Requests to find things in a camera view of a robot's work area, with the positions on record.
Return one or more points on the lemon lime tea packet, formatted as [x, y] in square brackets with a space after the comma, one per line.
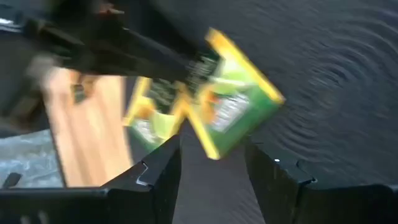
[149, 118]
[236, 93]

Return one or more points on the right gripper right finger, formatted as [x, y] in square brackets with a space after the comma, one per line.
[273, 180]

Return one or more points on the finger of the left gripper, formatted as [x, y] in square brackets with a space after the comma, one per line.
[155, 59]

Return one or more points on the round dark woven placemat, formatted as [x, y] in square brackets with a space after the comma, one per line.
[326, 77]

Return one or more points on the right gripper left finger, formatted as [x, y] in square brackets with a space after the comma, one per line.
[161, 174]

